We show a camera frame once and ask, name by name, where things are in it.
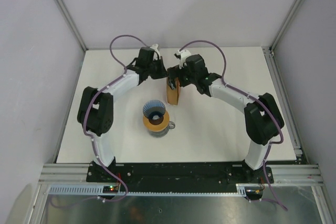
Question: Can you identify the blue glass dripper cone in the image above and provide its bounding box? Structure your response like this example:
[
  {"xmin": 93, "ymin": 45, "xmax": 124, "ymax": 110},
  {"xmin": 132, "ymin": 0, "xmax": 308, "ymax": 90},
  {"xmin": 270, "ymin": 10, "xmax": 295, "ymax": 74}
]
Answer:
[{"xmin": 142, "ymin": 100, "xmax": 166, "ymax": 120}]

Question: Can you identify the round bamboo dripper stand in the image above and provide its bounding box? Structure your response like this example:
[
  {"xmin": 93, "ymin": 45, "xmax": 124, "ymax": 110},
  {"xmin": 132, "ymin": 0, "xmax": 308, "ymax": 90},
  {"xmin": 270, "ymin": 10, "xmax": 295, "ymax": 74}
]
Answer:
[{"xmin": 143, "ymin": 111, "xmax": 170, "ymax": 132}]

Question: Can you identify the orange coffee filter box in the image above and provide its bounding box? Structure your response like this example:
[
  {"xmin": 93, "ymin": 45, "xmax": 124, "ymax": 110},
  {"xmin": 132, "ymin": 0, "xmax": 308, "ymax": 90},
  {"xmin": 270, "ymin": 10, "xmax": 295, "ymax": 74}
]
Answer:
[{"xmin": 166, "ymin": 78, "xmax": 181, "ymax": 105}]

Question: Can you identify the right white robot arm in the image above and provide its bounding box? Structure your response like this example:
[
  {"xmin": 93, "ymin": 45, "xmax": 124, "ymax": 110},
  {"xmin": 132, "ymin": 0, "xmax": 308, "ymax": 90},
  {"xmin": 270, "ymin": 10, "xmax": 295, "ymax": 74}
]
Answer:
[{"xmin": 167, "ymin": 51, "xmax": 284, "ymax": 183}]

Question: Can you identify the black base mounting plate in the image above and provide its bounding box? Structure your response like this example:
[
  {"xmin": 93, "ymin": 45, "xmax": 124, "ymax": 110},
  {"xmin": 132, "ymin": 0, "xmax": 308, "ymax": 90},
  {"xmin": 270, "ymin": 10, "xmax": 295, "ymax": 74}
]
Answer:
[{"xmin": 86, "ymin": 162, "xmax": 274, "ymax": 192}]

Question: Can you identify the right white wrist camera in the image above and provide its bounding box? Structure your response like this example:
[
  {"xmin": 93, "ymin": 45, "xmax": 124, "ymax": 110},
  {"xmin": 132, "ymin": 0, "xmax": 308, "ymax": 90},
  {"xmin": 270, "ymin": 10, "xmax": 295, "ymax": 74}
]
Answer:
[{"xmin": 174, "ymin": 49, "xmax": 191, "ymax": 69}]

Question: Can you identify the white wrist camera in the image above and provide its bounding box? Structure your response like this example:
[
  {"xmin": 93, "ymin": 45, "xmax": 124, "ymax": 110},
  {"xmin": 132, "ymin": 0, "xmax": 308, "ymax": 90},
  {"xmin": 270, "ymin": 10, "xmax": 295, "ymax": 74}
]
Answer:
[
  {"xmin": 174, "ymin": 49, "xmax": 191, "ymax": 69},
  {"xmin": 150, "ymin": 44, "xmax": 161, "ymax": 60}
]

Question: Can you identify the aluminium frame profile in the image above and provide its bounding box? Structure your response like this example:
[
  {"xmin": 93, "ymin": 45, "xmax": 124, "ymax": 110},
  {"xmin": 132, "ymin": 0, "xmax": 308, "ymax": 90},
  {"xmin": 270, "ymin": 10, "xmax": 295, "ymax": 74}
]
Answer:
[{"xmin": 54, "ymin": 0, "xmax": 88, "ymax": 52}]

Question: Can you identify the grey slotted cable duct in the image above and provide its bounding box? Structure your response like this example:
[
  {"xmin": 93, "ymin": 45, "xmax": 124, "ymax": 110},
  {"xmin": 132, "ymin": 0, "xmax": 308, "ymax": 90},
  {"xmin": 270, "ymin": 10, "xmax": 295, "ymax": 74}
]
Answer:
[{"xmin": 48, "ymin": 184, "xmax": 261, "ymax": 197}]

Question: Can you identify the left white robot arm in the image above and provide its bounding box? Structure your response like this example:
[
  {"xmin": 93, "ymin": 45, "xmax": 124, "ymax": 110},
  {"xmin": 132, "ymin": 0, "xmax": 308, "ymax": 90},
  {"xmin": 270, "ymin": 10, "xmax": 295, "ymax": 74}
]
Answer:
[{"xmin": 77, "ymin": 44, "xmax": 167, "ymax": 182}]

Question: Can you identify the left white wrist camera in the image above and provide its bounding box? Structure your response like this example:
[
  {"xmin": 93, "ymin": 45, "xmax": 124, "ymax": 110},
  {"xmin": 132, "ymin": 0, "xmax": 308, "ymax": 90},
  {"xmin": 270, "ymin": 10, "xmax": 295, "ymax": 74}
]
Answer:
[{"xmin": 150, "ymin": 44, "xmax": 161, "ymax": 60}]

